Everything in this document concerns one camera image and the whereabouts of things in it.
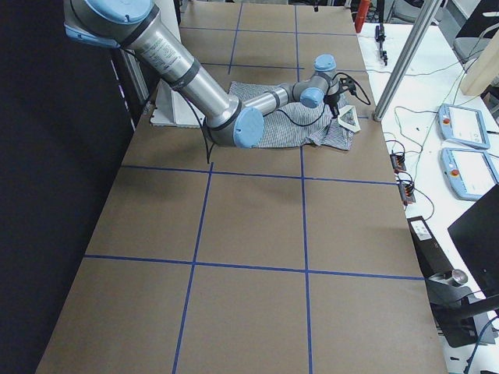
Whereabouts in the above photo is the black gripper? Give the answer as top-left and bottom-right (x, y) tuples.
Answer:
(325, 76), (356, 118)

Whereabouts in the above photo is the blue white striped polo shirt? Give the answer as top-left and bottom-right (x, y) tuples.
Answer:
(229, 81), (354, 150)

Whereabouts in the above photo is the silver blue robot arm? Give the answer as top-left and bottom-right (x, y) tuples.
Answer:
(63, 1), (356, 149)

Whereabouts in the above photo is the upper small circuit board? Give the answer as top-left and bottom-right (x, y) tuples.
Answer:
(389, 152), (406, 174)

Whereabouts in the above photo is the small circuit board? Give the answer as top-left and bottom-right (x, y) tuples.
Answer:
(397, 179), (416, 206)
(389, 152), (406, 174)

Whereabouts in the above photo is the black tripod tool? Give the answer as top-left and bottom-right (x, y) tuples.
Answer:
(375, 23), (388, 66)

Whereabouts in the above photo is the red cylinder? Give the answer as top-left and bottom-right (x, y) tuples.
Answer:
(354, 0), (370, 34)

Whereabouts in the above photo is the lower small circuit board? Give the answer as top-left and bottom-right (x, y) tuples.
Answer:
(397, 179), (416, 206)

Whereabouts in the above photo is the upper blue teach pendant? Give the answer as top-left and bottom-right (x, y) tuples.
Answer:
(437, 104), (490, 150)

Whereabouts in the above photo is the blue teach pendant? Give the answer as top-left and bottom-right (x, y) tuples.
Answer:
(440, 148), (498, 201)
(437, 104), (490, 150)

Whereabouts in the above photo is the lower blue teach pendant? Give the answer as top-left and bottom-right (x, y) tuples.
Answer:
(440, 148), (498, 201)

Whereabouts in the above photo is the beige wooden board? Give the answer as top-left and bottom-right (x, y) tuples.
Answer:
(460, 32), (498, 96)

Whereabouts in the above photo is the black box with label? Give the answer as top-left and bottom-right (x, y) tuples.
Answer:
(407, 216), (454, 278)

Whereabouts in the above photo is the black monitor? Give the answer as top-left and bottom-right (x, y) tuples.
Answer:
(448, 186), (498, 296)

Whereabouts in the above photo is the black stand with metal knob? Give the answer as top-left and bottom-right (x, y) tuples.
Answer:
(425, 274), (498, 348)

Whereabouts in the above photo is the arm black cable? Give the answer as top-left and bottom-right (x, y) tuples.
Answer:
(116, 46), (372, 165)

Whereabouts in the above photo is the aluminium frame post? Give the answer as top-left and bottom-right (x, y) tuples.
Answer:
(373, 0), (441, 122)

